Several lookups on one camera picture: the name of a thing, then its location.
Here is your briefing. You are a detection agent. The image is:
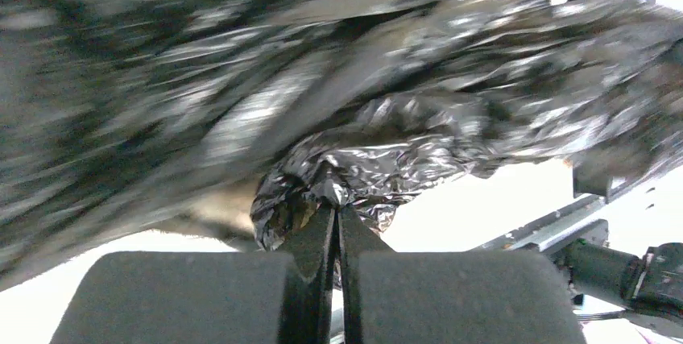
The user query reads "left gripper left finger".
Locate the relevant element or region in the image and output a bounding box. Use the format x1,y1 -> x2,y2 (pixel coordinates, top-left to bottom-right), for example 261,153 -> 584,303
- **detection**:
52,205 -> 336,344

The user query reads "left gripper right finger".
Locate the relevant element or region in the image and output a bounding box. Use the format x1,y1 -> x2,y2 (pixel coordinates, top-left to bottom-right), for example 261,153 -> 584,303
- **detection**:
339,208 -> 585,343

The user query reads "black trash bag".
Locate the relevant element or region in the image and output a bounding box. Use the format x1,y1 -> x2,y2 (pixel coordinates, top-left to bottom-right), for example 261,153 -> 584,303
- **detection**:
1,0 -> 682,289

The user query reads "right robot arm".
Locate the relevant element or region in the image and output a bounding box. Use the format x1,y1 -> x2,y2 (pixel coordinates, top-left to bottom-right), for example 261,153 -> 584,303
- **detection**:
561,239 -> 682,329

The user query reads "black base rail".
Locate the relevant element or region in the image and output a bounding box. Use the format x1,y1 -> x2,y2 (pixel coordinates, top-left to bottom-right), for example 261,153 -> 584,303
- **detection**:
475,180 -> 656,255

